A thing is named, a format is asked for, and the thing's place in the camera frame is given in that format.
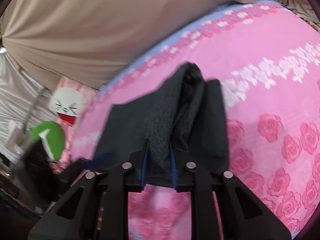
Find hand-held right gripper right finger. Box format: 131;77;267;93
169;141;292;240

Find green round fan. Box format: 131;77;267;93
29;121;65;162

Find beige cloth cover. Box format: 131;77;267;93
0;0;320;90

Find silver satin curtain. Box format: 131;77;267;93
0;47;58;160

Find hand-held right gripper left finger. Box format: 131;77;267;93
27;139;150;240

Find dark grey pants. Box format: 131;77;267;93
92;62;230;188

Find pink rose bed sheet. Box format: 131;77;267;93
49;0;320;240

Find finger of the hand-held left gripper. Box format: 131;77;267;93
72;152;112;172

